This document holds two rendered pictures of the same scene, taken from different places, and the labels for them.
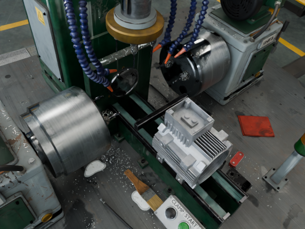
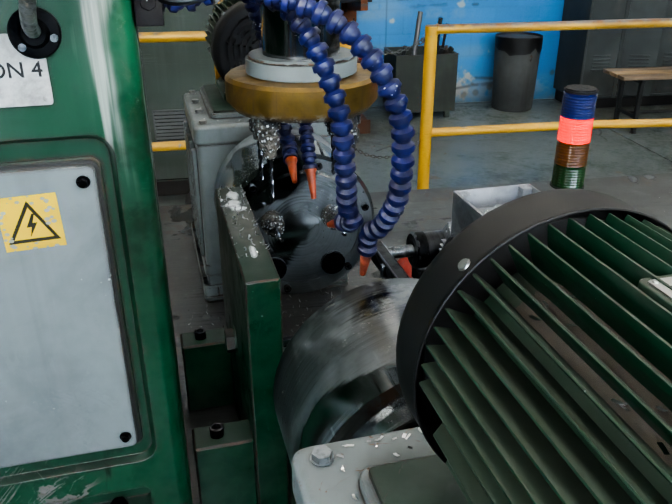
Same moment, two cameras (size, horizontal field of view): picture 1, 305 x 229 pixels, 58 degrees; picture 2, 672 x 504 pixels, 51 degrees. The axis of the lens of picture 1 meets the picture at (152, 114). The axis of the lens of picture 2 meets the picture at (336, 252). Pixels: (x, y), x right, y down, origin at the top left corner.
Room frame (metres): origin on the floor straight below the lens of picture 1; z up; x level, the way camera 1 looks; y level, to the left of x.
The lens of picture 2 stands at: (0.30, 0.78, 1.50)
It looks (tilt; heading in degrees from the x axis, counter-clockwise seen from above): 26 degrees down; 301
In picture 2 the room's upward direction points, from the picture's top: straight up
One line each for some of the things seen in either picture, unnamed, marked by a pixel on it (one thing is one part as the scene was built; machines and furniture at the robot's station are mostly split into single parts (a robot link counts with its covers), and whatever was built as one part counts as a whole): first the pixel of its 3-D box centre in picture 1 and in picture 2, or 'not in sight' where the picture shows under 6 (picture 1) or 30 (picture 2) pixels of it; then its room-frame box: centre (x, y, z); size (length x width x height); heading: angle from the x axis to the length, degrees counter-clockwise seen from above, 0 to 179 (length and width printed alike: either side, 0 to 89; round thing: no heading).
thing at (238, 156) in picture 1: (236, 159); not in sight; (0.65, -0.38, 0.81); 0.09 x 0.03 x 0.02; 144
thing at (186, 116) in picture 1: (188, 122); (505, 222); (0.57, -0.12, 1.11); 0.12 x 0.11 x 0.07; 46
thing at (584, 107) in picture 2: not in sight; (578, 104); (0.58, -0.54, 1.19); 0.06 x 0.06 x 0.04
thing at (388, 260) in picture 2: (162, 111); (403, 285); (0.68, -0.04, 1.01); 0.26 x 0.04 x 0.03; 136
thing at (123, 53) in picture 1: (115, 82); (224, 346); (0.85, 0.17, 0.97); 0.30 x 0.11 x 0.34; 136
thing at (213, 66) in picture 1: (198, 60); (287, 201); (0.98, -0.17, 1.04); 0.41 x 0.25 x 0.25; 136
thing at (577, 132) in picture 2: not in sight; (575, 128); (0.58, -0.54, 1.14); 0.06 x 0.06 x 0.04
